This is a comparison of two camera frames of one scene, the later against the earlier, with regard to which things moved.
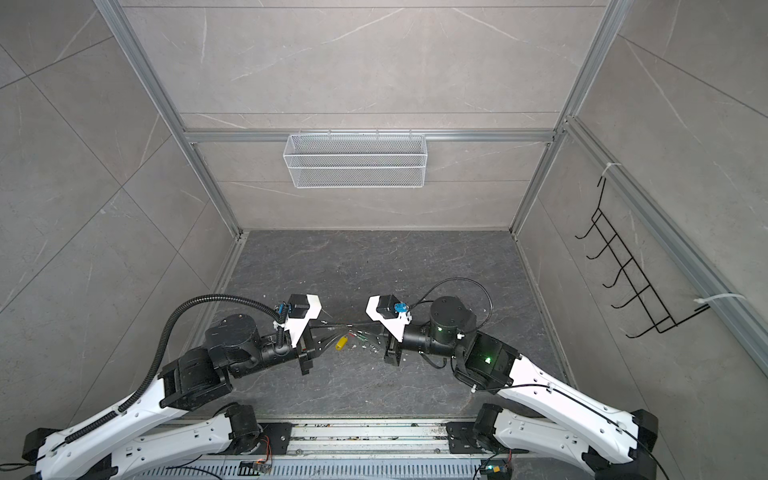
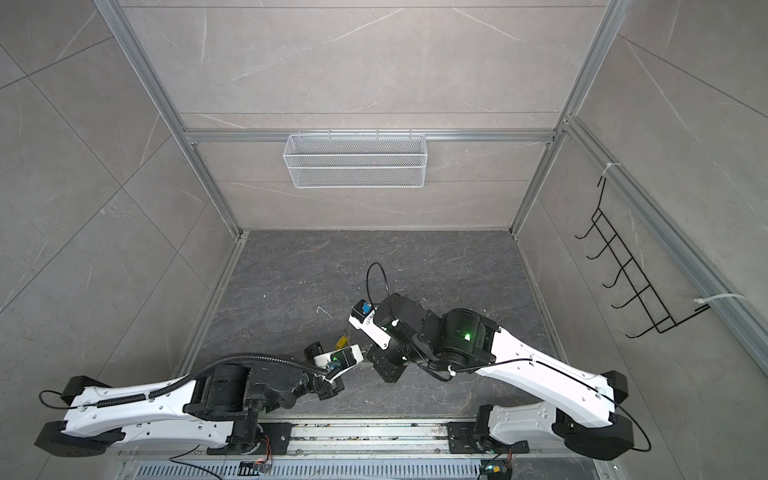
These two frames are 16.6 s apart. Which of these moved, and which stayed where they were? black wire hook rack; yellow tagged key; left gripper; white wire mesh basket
Moved: left gripper
Stayed: white wire mesh basket; black wire hook rack; yellow tagged key
